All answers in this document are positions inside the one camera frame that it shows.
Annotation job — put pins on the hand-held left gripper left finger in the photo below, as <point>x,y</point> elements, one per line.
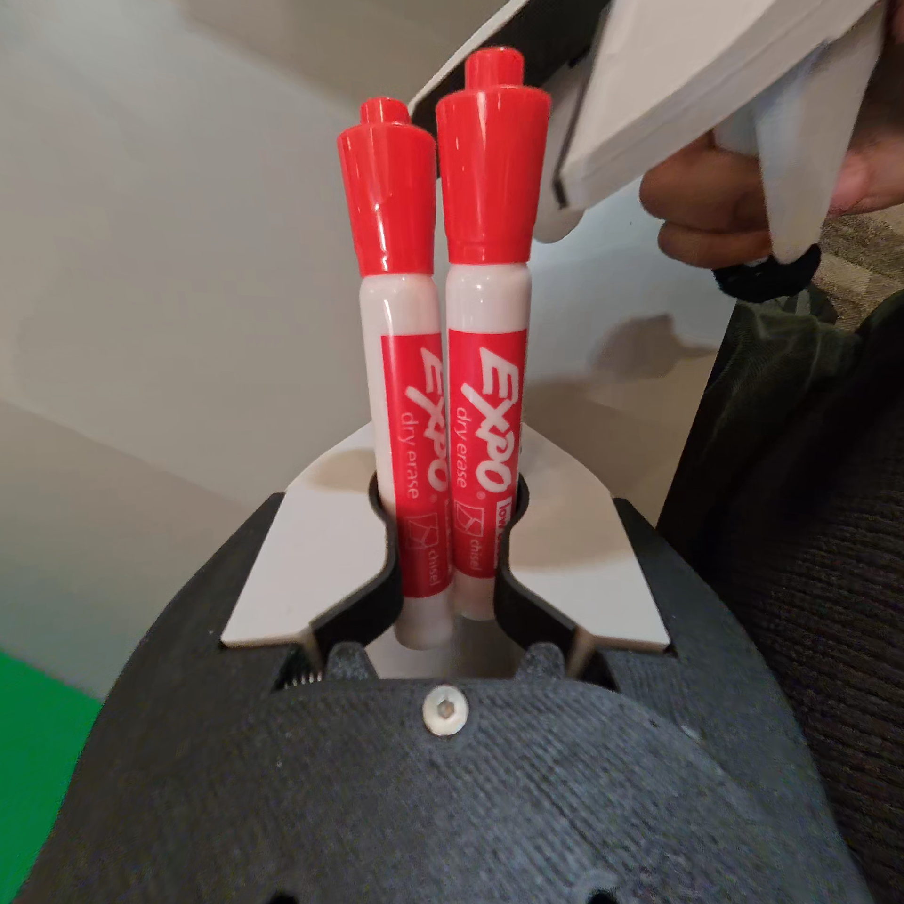
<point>304,579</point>

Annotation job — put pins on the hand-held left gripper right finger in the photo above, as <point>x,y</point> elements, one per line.
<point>593,572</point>

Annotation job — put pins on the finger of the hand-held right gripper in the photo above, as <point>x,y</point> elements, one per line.
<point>671,70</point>
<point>565,35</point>

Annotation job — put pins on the red dry-erase marker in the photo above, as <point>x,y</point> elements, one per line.
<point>395,212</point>
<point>491,176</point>

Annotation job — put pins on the green plastic bin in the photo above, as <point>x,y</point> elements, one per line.
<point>35,777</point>

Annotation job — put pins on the person's right hand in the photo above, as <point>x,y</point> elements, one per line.
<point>706,205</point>

